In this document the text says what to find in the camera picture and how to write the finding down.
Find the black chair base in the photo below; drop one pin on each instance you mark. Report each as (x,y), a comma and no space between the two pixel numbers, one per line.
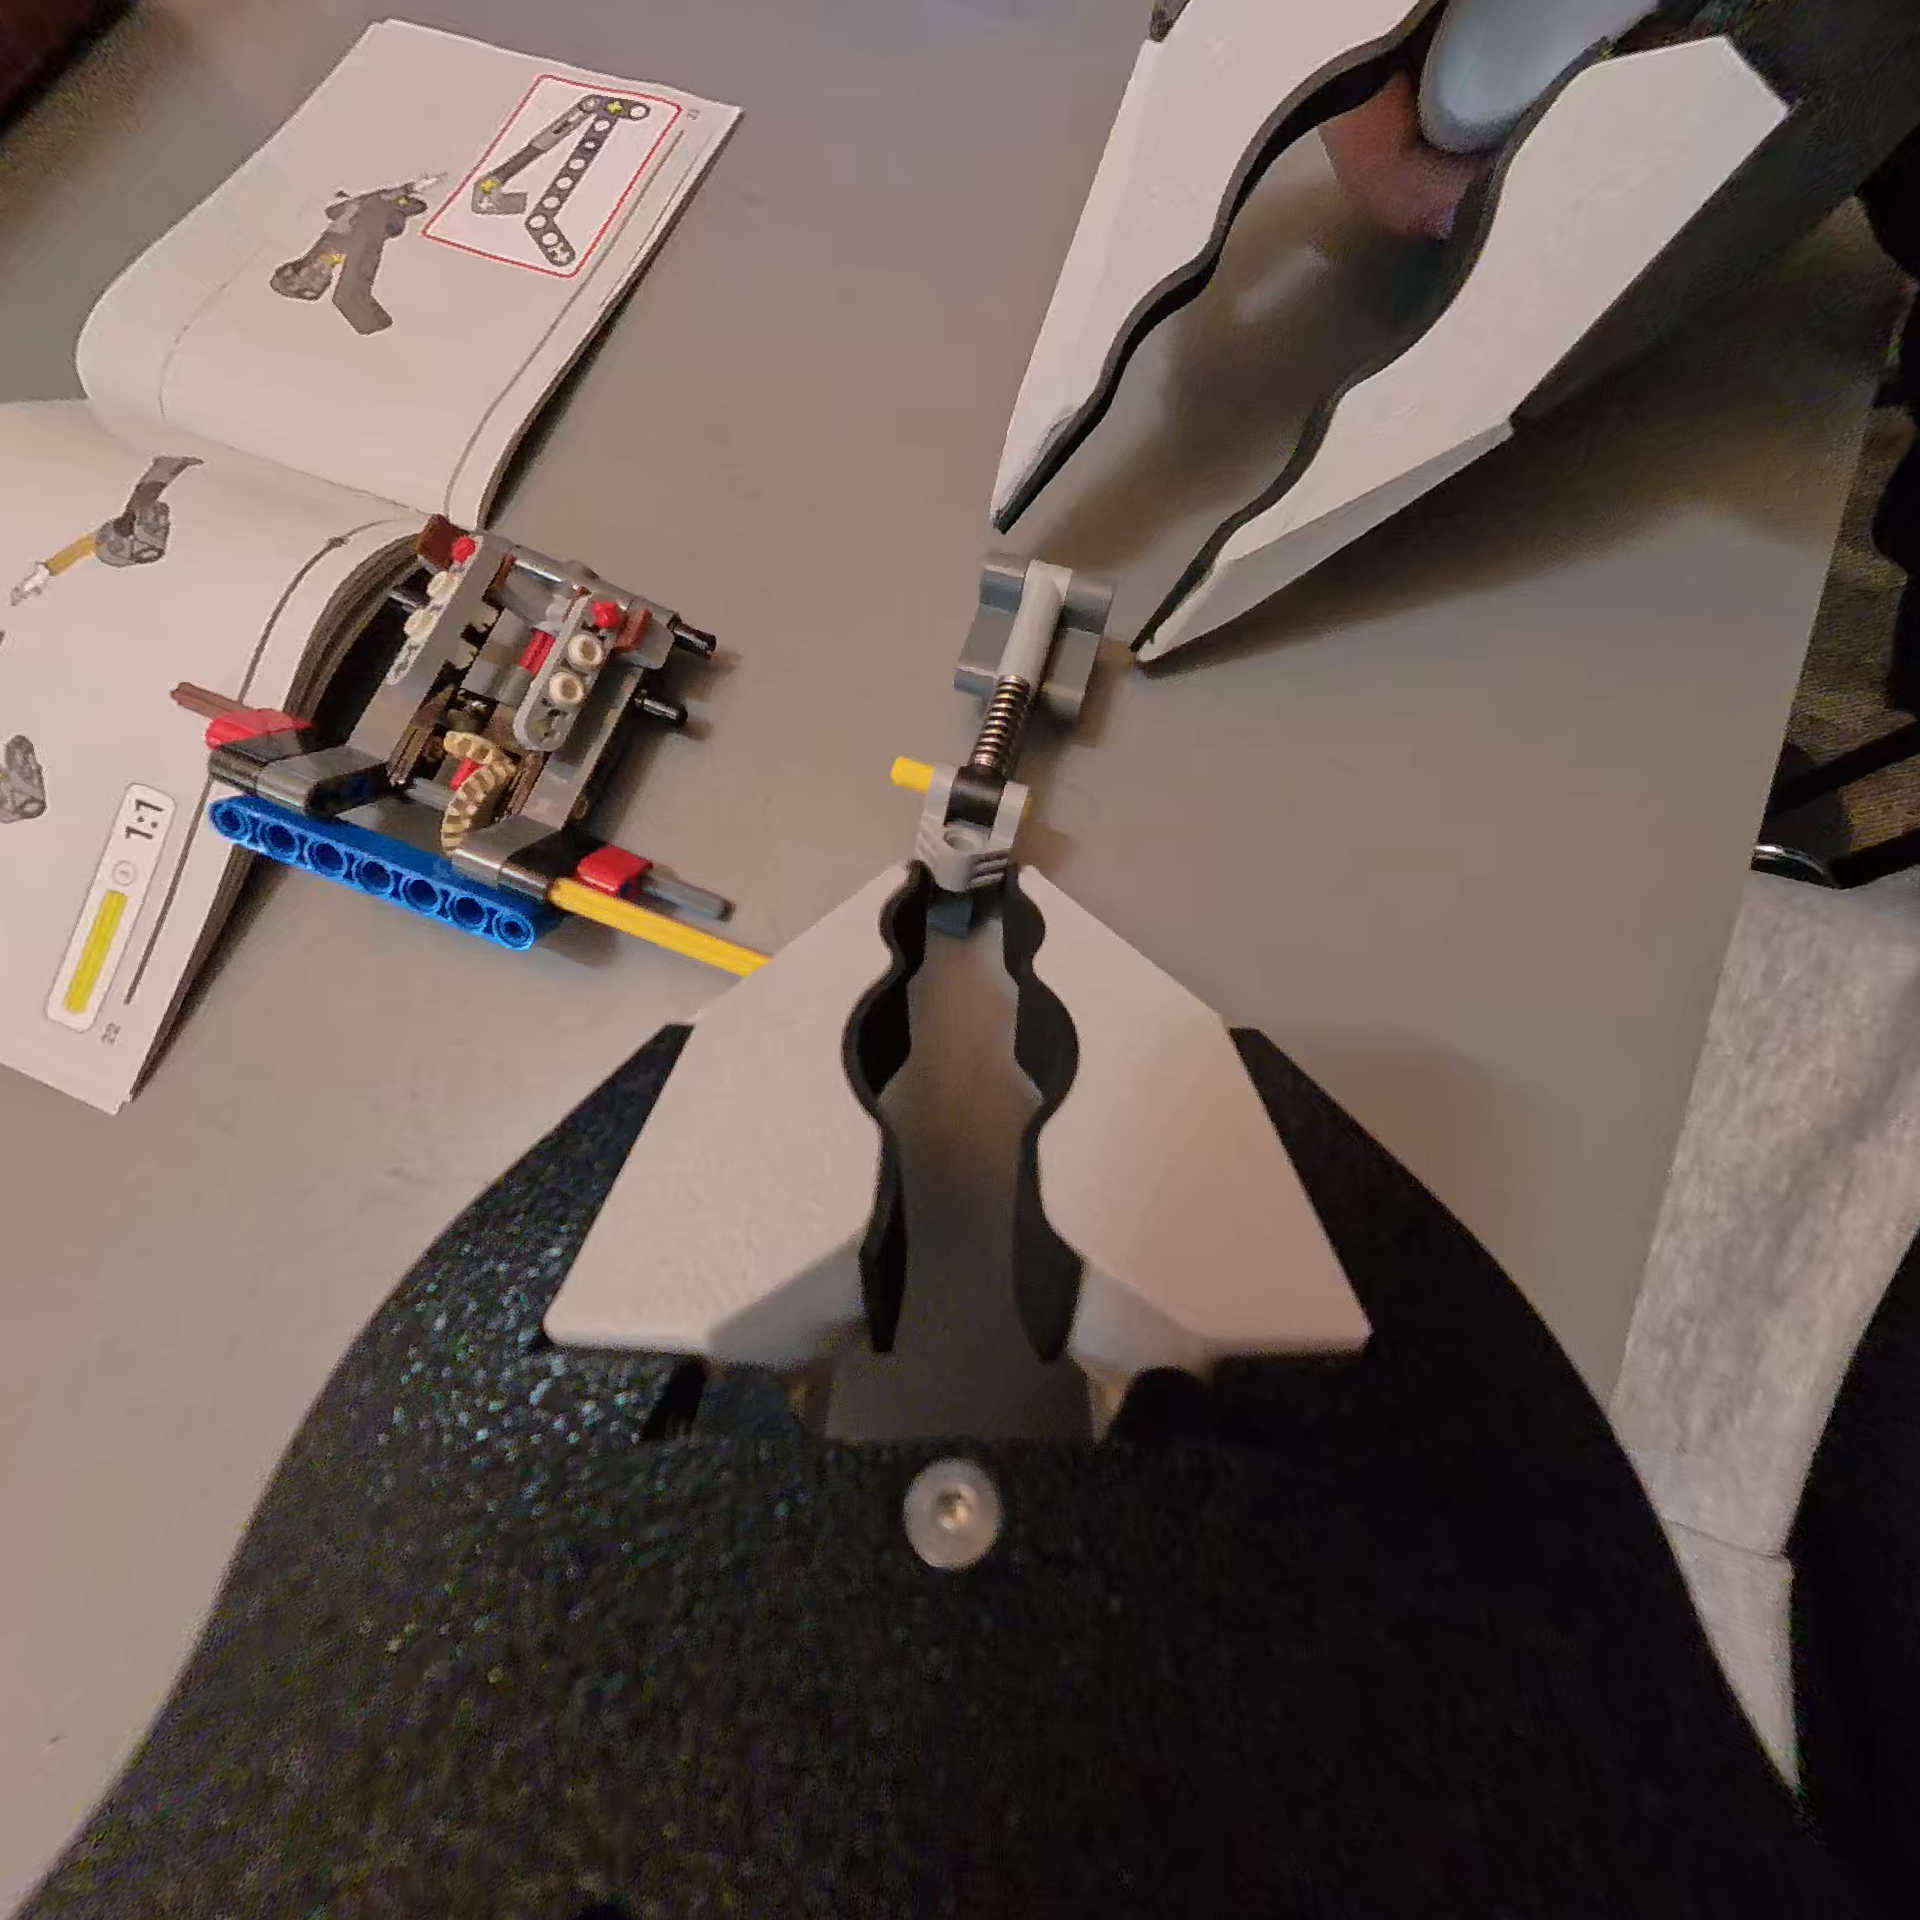
(1852,781)

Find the lego shock absorber assembly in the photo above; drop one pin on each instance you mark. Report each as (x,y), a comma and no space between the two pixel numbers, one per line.
(1036,617)

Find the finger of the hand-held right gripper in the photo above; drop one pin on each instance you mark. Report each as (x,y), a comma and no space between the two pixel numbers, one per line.
(1559,254)
(1171,226)

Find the person's right hand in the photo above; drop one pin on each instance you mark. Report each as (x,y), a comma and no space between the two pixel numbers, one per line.
(1396,166)

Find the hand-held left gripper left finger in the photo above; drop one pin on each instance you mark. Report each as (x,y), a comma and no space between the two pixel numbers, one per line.
(720,1172)

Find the lego instruction booklet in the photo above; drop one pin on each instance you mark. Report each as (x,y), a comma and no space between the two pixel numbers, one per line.
(376,377)

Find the lego chassis assembly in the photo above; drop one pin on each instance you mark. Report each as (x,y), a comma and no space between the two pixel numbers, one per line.
(494,675)

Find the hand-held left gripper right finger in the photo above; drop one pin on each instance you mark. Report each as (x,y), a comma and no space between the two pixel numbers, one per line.
(1186,1185)

